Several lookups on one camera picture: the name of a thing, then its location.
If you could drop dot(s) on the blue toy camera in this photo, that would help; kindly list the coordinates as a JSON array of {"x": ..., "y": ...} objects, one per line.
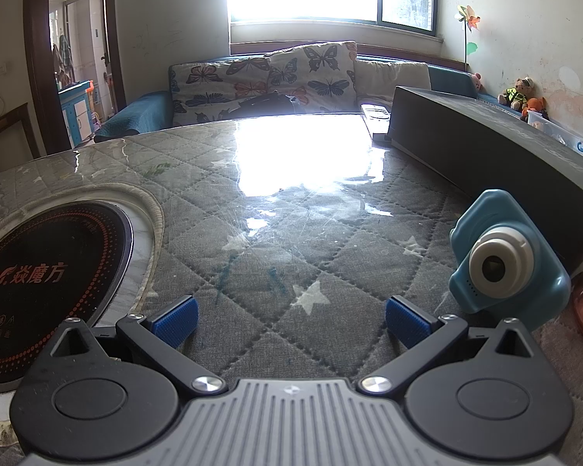
[{"x": 505, "y": 262}]

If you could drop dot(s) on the long black box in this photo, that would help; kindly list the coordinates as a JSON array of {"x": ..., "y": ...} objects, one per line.
[{"x": 490, "y": 145}]

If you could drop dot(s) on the small blue white cabinet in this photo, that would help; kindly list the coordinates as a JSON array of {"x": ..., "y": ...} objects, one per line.
[{"x": 77, "y": 107}]

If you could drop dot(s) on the clear plastic storage bin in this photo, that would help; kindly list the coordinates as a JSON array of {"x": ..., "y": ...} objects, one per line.
[{"x": 558, "y": 128}]

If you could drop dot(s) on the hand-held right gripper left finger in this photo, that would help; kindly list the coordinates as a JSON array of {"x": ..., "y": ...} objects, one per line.
[{"x": 177, "y": 320}]

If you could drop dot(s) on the silver remote control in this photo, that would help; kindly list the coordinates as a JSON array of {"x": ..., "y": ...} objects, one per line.
[{"x": 376, "y": 116}]

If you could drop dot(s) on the orange plush toy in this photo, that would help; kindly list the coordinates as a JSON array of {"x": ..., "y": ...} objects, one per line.
[{"x": 537, "y": 106}]

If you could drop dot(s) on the small pink plush toy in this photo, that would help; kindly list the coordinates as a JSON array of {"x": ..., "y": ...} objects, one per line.
[{"x": 476, "y": 80}]

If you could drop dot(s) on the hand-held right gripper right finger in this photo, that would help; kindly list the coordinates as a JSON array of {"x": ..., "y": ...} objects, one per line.
[{"x": 408, "y": 323}]

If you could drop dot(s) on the white pillow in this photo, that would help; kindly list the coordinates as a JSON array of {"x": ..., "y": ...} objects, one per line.
[{"x": 393, "y": 77}]

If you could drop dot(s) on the brown teddy bear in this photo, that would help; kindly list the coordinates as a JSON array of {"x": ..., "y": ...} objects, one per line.
[{"x": 517, "y": 92}]

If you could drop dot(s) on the colourful pinwheel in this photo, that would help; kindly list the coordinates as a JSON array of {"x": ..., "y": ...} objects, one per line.
[{"x": 470, "y": 24}]

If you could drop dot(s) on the round black induction cooker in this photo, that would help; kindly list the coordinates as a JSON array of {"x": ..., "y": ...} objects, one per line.
[{"x": 43, "y": 281}]

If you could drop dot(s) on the grey star quilted tablecloth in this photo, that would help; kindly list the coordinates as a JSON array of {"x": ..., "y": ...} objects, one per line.
[{"x": 272, "y": 204}]

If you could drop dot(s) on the dark wooden side table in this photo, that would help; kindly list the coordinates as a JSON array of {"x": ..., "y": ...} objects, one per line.
[{"x": 5, "y": 136}]

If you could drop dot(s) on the blue sofa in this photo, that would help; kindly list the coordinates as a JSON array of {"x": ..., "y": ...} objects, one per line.
[{"x": 136, "y": 111}]

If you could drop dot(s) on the wooden door with glass panel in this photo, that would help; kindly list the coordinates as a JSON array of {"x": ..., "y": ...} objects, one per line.
[{"x": 109, "y": 34}]

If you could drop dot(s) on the butterfly print cushion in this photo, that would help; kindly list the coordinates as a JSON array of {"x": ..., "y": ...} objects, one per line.
[
  {"x": 316, "y": 75},
  {"x": 218, "y": 87}
]

